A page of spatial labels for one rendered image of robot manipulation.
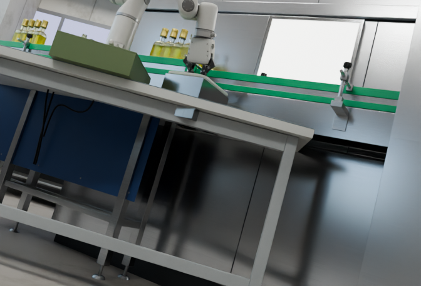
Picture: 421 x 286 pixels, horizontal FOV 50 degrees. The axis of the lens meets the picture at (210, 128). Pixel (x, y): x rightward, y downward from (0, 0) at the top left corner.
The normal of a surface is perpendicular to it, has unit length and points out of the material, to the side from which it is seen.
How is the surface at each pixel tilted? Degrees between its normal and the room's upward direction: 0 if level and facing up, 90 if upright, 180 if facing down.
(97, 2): 90
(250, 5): 90
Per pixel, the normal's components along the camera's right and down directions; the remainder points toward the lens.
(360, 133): -0.44, -0.28
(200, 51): -0.43, 0.04
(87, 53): -0.04, -0.18
